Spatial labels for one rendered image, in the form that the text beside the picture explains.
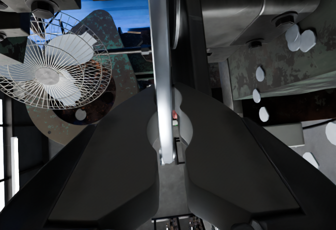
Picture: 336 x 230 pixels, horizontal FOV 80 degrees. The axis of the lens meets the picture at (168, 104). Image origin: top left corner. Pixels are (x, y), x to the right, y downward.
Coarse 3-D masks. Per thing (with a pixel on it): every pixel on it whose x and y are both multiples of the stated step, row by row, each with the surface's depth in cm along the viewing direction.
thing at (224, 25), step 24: (168, 0) 22; (192, 0) 15; (216, 0) 18; (240, 0) 18; (264, 0) 18; (288, 0) 18; (312, 0) 18; (192, 24) 15; (216, 24) 20; (240, 24) 21; (264, 24) 21; (288, 24) 20; (192, 48) 15; (192, 72) 15
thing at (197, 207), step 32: (192, 96) 10; (192, 128) 8; (224, 128) 8; (192, 160) 6; (224, 160) 6; (256, 160) 6; (192, 192) 6; (224, 192) 5; (256, 192) 5; (288, 192) 5; (224, 224) 6
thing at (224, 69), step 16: (224, 64) 46; (224, 80) 47; (224, 96) 48; (272, 96) 45; (288, 96) 45; (304, 96) 45; (320, 96) 46; (240, 112) 44; (256, 112) 44; (272, 112) 44; (288, 112) 45; (304, 112) 45; (320, 112) 45
